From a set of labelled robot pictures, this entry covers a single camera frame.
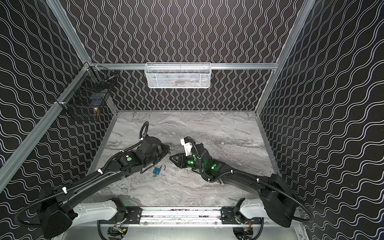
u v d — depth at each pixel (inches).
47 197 15.5
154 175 34.5
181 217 29.8
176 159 29.5
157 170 35.1
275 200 16.3
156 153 23.5
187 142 27.6
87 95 36.5
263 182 17.7
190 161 26.1
